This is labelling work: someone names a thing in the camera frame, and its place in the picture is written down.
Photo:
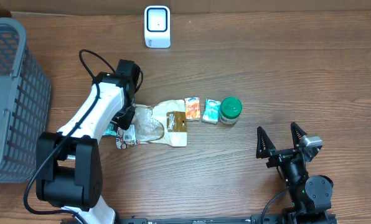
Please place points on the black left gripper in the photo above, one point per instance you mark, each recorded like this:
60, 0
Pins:
127, 115

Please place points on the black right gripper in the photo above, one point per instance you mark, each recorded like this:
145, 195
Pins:
264, 150

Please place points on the beige snack pouch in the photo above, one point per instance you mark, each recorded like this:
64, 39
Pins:
164, 123

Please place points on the green lid jar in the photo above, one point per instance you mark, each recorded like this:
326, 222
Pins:
230, 110

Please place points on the orange snack packet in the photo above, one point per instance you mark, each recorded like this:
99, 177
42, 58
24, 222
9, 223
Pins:
192, 109

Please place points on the teal tissue packet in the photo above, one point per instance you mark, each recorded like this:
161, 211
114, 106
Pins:
211, 112

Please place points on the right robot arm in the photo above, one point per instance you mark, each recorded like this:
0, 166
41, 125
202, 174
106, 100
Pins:
310, 196

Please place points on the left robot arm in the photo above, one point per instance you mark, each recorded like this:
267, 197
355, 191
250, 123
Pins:
68, 161

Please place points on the white barcode scanner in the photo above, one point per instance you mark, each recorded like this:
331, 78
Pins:
157, 27

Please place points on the grey plastic mesh basket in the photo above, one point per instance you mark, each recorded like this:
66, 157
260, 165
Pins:
25, 94

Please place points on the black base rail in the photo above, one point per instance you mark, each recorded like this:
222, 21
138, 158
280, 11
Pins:
198, 221

